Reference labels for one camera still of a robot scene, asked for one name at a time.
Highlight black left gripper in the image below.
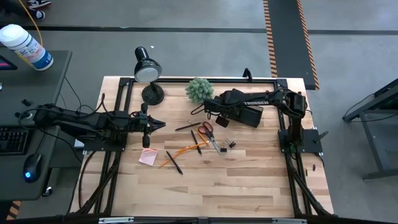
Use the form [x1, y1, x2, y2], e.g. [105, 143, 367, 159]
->
[130, 103, 167, 149]

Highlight large black binder clip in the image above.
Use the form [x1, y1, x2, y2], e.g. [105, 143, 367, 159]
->
[208, 111, 231, 129]

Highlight red-handled scissors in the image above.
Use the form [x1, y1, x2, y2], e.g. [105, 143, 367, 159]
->
[197, 120, 223, 156]

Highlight black pen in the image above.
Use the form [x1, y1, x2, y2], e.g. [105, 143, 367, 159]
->
[190, 129, 203, 156]
[175, 122, 202, 132]
[165, 150, 184, 176]

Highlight short orange pencil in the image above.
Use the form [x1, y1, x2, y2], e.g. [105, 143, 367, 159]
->
[187, 119, 209, 147]

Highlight pink sticky note pad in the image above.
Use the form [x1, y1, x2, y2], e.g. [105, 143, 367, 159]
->
[138, 147, 159, 167]

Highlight black mesh desk organizer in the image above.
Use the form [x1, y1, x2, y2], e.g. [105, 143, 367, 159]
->
[228, 105, 264, 129]

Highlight long orange pencil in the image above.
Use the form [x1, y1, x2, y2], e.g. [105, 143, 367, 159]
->
[159, 140, 211, 169]

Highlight green artificial potted plant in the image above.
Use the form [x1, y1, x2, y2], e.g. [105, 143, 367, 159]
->
[185, 77, 215, 105]

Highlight black desk lamp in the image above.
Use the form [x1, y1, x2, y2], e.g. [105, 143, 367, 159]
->
[133, 45, 165, 106]

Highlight black mat orange striped edges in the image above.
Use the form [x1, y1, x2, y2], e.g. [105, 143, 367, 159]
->
[262, 0, 320, 91]

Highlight black computer mouse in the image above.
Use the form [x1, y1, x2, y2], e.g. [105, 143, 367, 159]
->
[22, 152, 44, 184]

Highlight black side desk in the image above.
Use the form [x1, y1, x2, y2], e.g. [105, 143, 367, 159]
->
[0, 49, 85, 202]

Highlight black keyboard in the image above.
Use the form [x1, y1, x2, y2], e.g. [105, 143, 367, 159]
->
[0, 126, 31, 156]

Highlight white wipes canister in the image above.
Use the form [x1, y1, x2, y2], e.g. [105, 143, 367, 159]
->
[0, 24, 54, 72]

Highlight person's shoe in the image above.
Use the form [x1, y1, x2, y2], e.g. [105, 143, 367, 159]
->
[26, 0, 52, 9]
[29, 9, 47, 21]

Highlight screen with pink display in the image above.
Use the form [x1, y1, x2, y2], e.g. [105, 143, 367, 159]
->
[0, 55, 18, 71]

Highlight black metal table stand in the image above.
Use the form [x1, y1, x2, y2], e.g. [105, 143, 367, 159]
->
[341, 77, 398, 181]

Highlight black aluminium table frame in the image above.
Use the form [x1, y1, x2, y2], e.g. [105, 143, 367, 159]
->
[67, 76, 336, 220]

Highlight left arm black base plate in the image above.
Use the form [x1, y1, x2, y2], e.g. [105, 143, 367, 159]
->
[82, 136, 129, 152]

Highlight black cable loop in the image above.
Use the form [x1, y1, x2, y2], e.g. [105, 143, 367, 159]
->
[77, 151, 97, 210]

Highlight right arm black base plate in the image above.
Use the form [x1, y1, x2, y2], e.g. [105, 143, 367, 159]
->
[278, 128, 324, 154]

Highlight silver metal bracket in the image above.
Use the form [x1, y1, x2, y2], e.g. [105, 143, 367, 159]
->
[272, 218, 307, 224]
[98, 217, 134, 224]

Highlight black lever handle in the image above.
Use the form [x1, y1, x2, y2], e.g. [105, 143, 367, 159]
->
[313, 130, 330, 144]

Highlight yellow cable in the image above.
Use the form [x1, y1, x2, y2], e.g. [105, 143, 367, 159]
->
[17, 0, 44, 68]

